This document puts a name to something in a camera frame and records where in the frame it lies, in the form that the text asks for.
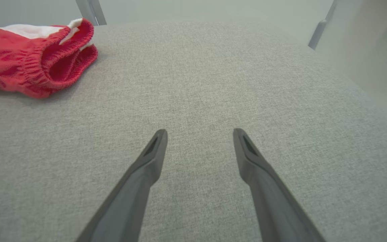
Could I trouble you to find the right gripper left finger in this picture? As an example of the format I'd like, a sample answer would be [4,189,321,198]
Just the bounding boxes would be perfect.
[75,129,168,242]

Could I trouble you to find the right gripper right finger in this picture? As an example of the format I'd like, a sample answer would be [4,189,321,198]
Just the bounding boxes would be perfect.
[233,128,327,242]

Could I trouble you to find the red shorts with white stripes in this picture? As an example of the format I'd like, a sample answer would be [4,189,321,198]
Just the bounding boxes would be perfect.
[0,18,98,99]

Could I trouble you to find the grey metal leg with caster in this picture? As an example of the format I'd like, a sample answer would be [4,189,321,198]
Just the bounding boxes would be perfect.
[308,0,338,51]

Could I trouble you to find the grey metal partition post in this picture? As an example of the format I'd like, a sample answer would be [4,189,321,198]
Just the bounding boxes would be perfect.
[76,0,107,26]

